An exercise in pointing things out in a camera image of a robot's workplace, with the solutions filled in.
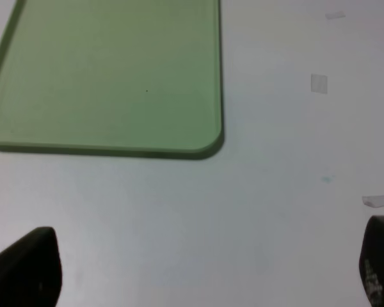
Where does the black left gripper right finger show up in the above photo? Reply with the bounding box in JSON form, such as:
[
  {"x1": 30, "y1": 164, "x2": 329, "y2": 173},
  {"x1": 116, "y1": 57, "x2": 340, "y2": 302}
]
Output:
[{"x1": 359, "y1": 216, "x2": 384, "y2": 306}]

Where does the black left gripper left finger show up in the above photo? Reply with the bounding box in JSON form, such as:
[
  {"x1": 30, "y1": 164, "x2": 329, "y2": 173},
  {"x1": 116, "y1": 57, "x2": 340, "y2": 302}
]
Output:
[{"x1": 0, "y1": 226, "x2": 62, "y2": 306}]

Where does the light green plastic tray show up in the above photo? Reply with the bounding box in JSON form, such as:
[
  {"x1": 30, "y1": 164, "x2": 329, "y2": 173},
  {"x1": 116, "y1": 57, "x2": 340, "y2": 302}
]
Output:
[{"x1": 0, "y1": 1, "x2": 224, "y2": 159}]

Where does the clear tape piece front left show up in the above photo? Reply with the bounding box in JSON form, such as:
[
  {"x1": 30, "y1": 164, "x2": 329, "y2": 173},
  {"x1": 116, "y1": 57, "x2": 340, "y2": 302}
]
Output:
[{"x1": 362, "y1": 195, "x2": 384, "y2": 209}]

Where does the clear tape piece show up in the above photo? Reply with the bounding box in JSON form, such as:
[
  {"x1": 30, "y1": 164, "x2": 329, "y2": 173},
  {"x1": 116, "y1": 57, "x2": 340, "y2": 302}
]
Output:
[
  {"x1": 310, "y1": 74, "x2": 328, "y2": 95},
  {"x1": 325, "y1": 11, "x2": 346, "y2": 20},
  {"x1": 362, "y1": 195, "x2": 384, "y2": 209}
]

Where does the clear tape piece back left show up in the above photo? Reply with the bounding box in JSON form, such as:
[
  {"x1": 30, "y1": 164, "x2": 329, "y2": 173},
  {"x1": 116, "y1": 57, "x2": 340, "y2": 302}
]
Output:
[{"x1": 325, "y1": 11, "x2": 346, "y2": 20}]

